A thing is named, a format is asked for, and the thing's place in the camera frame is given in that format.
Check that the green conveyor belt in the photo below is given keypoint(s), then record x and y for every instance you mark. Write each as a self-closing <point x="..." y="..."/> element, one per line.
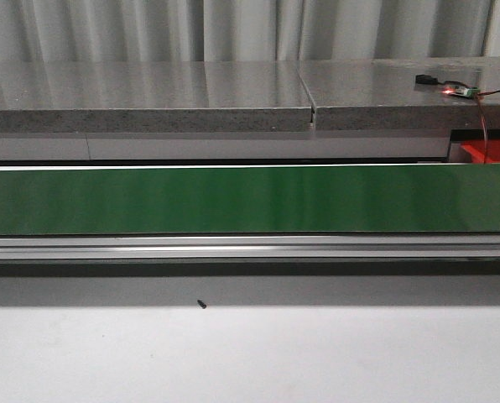
<point x="255" y="199"/>

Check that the red plastic bin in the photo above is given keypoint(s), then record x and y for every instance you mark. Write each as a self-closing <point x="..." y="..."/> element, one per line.
<point x="478" y="153"/>

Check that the grey stone countertop left slab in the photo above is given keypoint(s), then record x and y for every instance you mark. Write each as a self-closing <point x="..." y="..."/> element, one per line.
<point x="152" y="97"/>

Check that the black connector plug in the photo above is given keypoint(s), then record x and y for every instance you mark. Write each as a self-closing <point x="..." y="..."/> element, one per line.
<point x="426" y="80"/>

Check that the small green circuit board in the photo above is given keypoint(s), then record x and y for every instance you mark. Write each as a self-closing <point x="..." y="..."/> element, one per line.
<point x="467" y="92"/>

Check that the grey pleated curtain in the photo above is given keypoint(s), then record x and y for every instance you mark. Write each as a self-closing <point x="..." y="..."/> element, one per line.
<point x="246" y="30"/>

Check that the aluminium conveyor frame rail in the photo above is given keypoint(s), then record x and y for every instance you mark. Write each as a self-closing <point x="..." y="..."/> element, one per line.
<point x="251" y="246"/>

